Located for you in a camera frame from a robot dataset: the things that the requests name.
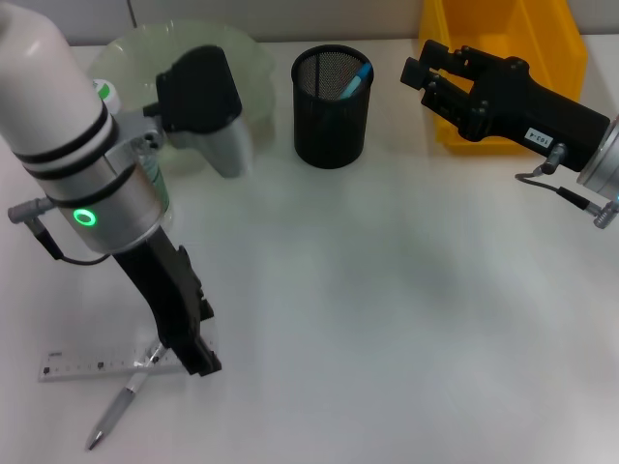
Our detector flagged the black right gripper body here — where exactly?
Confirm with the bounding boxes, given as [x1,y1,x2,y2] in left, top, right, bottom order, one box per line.
[460,56,612,174]

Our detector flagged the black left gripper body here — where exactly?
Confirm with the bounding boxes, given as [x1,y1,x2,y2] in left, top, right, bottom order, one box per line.
[109,228,208,372]

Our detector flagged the blue scissors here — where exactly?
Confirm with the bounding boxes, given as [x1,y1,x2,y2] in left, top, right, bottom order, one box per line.
[318,61,374,131]

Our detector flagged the transparent plastic ruler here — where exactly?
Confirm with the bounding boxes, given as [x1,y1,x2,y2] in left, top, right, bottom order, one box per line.
[38,333,220,384]

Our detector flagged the clear bottle with green label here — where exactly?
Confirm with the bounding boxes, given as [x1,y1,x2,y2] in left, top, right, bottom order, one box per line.
[90,78,174,224]

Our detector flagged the clear silver ballpoint pen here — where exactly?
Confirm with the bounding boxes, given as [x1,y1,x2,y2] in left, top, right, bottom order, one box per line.
[85,345,168,452]

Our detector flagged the black mesh pen cup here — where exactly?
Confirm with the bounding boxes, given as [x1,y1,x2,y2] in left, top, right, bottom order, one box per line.
[290,43,375,170]

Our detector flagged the green glass fruit plate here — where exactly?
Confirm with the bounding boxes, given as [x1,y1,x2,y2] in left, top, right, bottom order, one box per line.
[86,19,278,176]

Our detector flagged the yellow plastic storage bin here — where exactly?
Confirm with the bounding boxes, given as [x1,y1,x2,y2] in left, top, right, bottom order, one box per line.
[418,0,589,156]

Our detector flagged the right gripper grey cable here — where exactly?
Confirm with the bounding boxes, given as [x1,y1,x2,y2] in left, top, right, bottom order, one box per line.
[514,142,619,232]

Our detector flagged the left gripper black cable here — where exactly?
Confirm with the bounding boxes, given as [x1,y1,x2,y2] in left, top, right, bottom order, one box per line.
[7,196,113,267]

